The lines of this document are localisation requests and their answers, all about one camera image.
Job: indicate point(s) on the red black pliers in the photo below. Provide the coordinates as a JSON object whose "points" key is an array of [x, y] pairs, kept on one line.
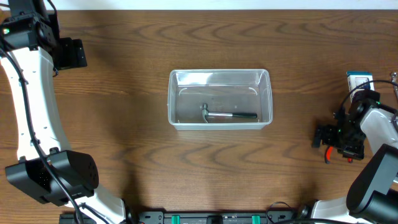
{"points": [[327, 155]]}

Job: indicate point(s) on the blue white screwdriver box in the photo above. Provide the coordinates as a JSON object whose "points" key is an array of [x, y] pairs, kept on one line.
{"points": [[356, 78]]}

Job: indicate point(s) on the silver wrench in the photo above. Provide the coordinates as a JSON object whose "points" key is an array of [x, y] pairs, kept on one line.
{"points": [[394, 81]]}

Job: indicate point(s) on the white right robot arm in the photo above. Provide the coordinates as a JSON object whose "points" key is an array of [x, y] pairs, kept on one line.
{"points": [[370, 198]]}

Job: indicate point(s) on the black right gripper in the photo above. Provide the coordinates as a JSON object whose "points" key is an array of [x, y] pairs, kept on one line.
{"points": [[357, 151]]}

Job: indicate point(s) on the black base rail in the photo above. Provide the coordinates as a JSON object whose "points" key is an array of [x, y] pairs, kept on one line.
{"points": [[273, 216]]}

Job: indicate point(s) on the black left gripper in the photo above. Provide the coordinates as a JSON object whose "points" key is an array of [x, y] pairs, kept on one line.
{"points": [[72, 53]]}

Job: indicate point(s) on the small claw hammer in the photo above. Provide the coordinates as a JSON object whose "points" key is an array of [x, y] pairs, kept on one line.
{"points": [[206, 114]]}

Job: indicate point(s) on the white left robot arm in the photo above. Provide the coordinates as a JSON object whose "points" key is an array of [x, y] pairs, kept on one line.
{"points": [[48, 170]]}

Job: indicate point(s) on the clear plastic container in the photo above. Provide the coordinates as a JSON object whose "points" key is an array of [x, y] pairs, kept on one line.
{"points": [[223, 90]]}

